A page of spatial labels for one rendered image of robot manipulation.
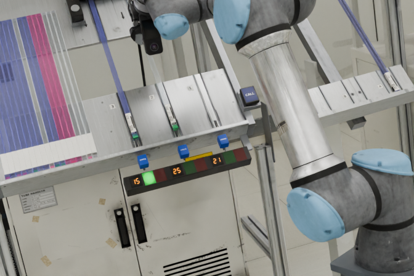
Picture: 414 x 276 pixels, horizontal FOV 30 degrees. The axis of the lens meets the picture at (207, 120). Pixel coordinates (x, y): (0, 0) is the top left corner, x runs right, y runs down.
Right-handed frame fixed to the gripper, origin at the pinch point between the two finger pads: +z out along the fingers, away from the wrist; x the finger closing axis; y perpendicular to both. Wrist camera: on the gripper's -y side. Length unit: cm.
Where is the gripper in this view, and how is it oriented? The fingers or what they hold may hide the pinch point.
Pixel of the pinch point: (145, 43)
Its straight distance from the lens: 220.4
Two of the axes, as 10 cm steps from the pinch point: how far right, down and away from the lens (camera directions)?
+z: -1.3, 3.6, 9.2
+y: -3.0, -9.0, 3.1
